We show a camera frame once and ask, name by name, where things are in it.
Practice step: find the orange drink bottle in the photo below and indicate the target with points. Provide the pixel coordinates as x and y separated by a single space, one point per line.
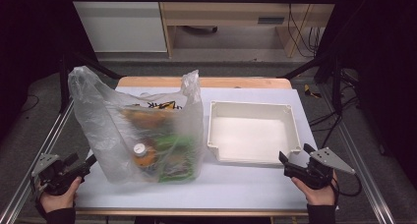
143 156

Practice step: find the aluminium frame rail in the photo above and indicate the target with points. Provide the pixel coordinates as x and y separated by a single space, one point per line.
364 171
36 158

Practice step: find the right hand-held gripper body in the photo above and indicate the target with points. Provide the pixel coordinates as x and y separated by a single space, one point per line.
314 175

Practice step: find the wooden table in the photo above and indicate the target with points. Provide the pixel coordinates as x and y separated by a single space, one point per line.
229 82

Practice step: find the person's right hand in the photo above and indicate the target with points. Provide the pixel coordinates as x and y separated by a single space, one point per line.
319 196

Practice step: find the clear plastic bag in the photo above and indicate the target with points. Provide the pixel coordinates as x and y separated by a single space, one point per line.
98 129

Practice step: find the black frame strut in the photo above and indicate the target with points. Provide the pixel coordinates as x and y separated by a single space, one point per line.
64 83
336 83

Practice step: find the white plastic tray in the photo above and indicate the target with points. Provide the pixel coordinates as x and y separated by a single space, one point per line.
249 135

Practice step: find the brown carton box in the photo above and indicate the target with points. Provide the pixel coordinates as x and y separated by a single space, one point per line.
146 117

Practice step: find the green snack packet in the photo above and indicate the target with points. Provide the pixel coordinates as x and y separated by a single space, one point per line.
177 158

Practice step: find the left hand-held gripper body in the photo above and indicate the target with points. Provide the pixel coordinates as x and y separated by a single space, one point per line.
57 176

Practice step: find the white cabinet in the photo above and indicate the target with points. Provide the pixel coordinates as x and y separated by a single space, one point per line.
124 27

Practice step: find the person's left hand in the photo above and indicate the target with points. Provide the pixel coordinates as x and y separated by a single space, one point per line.
59 201

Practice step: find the wooden desk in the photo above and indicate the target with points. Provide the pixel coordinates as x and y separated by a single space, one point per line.
229 12

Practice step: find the white table mat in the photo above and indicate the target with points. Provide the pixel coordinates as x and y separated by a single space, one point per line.
229 188

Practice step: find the yellow black tape piece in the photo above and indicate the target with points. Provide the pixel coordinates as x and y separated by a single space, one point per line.
309 91

